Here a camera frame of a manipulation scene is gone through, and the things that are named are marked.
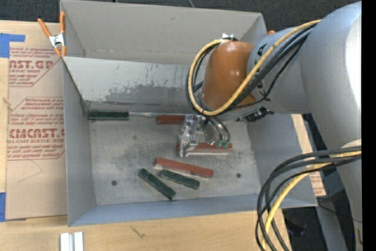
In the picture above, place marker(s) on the red-brown flat block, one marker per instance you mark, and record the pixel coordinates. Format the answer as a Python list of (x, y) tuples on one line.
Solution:
[(169, 119), (183, 167), (211, 148)]

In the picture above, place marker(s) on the dark green flat block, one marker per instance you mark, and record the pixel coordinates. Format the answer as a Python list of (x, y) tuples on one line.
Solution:
[(156, 183), (179, 179), (108, 115)]

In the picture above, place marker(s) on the grey metal bin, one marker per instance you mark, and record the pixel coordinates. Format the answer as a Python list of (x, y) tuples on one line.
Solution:
[(123, 138)]

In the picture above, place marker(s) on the brown cardboard board red print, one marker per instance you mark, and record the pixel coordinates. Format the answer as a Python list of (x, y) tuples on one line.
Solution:
[(35, 179)]

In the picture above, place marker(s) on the black cylinder on white bracket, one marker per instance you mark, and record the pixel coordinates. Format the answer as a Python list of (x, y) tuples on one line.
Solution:
[(258, 114)]

